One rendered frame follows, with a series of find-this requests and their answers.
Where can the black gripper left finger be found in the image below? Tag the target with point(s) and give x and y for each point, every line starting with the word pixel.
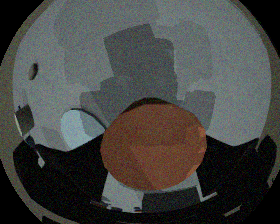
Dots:
pixel 83 165

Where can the blue block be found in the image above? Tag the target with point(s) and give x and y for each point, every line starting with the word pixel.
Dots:
pixel 31 142

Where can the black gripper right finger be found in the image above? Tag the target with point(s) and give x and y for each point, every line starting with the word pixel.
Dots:
pixel 219 161

